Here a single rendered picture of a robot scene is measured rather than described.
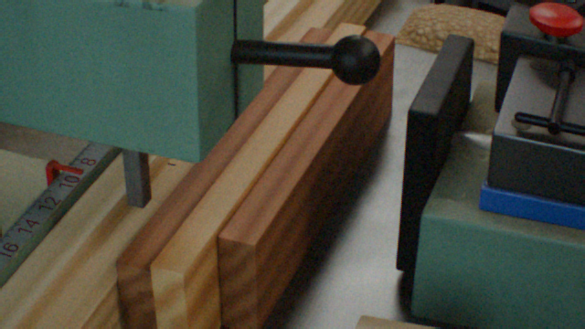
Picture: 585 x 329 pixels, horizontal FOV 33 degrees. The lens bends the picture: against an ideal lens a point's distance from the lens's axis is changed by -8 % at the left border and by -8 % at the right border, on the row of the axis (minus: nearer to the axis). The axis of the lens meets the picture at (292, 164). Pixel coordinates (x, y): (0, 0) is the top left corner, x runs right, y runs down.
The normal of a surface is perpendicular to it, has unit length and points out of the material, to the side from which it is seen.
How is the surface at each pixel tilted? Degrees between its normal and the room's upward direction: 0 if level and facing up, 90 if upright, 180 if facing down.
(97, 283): 0
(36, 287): 0
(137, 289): 90
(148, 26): 90
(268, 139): 0
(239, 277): 90
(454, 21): 15
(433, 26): 26
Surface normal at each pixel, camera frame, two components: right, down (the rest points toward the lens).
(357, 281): 0.00, -0.85
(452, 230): -0.35, 0.50
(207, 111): 0.94, 0.19
